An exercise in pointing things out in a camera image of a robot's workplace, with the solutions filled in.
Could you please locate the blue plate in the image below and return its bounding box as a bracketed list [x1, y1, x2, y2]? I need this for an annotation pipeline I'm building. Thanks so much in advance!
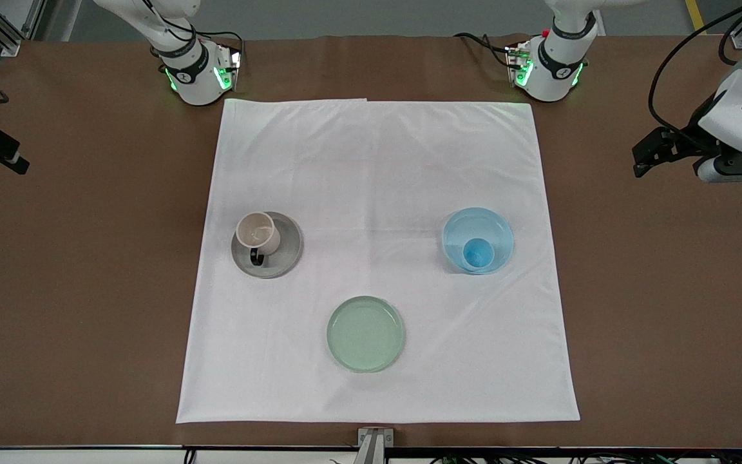
[442, 206, 515, 275]

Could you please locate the blue cup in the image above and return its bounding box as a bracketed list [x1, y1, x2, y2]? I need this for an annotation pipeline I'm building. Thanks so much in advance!
[461, 238, 495, 273]

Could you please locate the green plate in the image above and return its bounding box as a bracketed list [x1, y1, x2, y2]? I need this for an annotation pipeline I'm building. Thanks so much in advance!
[326, 295, 406, 373]

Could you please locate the white cloth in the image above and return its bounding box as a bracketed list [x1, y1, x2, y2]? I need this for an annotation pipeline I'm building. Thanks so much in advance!
[176, 98, 581, 424]

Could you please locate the metal bracket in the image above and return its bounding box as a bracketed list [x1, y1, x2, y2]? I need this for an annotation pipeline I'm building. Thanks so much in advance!
[353, 427, 395, 464]

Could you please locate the white mug with black handle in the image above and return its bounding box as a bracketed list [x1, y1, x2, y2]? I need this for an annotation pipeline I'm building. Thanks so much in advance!
[235, 211, 281, 267]

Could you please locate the silver base connector block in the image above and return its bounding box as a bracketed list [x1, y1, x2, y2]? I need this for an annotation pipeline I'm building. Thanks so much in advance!
[215, 43, 243, 92]
[506, 40, 535, 88]

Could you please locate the gray plate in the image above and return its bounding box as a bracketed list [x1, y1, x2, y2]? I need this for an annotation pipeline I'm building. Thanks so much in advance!
[231, 211, 303, 279]

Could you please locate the black base cable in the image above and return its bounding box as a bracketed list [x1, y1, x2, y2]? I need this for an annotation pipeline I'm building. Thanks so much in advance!
[453, 32, 515, 69]
[187, 29, 247, 72]

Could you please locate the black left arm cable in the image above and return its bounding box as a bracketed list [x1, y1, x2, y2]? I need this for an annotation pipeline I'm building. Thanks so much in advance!
[648, 3, 742, 131]

